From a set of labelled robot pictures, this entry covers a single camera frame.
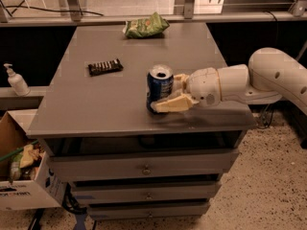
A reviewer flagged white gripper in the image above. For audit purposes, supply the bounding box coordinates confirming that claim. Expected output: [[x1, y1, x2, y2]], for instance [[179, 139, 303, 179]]
[[151, 68, 221, 113]]

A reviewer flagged blue pepsi can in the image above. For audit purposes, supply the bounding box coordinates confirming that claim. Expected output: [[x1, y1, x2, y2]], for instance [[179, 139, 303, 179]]
[[147, 64, 174, 113]]

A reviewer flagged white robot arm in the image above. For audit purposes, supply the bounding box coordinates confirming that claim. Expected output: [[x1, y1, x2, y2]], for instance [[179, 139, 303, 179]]
[[150, 48, 307, 114]]

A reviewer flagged green chip bag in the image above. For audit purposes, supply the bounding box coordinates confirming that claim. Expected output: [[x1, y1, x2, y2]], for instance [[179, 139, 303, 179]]
[[123, 12, 170, 38]]

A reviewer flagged top grey drawer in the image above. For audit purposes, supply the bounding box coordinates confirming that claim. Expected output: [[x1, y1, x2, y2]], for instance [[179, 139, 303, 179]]
[[49, 149, 239, 182]]

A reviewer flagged grey drawer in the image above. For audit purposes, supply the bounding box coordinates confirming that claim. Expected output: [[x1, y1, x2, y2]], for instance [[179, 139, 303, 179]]
[[72, 181, 221, 204], [49, 149, 239, 182], [88, 201, 209, 220]]

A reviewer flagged dark chocolate bar wrapper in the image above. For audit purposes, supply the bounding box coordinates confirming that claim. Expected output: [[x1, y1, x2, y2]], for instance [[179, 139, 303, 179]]
[[88, 58, 124, 77]]

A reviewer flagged grey drawer cabinet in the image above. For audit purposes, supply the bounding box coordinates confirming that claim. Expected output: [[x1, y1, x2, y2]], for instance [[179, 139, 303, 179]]
[[29, 23, 255, 212]]

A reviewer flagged middle grey drawer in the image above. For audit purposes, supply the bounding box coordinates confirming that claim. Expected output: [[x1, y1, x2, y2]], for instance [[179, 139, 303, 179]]
[[72, 181, 221, 204]]

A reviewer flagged bottom grey drawer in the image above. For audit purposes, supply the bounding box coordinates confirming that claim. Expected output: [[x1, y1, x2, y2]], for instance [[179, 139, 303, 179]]
[[88, 201, 209, 220]]

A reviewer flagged white pump bottle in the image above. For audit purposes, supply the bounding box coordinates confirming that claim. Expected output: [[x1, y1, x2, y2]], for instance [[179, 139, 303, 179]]
[[4, 63, 30, 96]]

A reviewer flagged cardboard box with items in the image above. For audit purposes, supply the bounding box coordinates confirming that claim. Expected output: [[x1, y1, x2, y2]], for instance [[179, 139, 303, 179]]
[[0, 109, 65, 211]]

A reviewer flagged grey metal rail frame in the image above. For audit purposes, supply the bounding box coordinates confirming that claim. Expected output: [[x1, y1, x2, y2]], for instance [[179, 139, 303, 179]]
[[0, 0, 307, 27]]

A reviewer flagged black cable on ledge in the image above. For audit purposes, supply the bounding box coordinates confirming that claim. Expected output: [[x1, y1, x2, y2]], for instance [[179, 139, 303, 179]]
[[0, 0, 106, 17]]

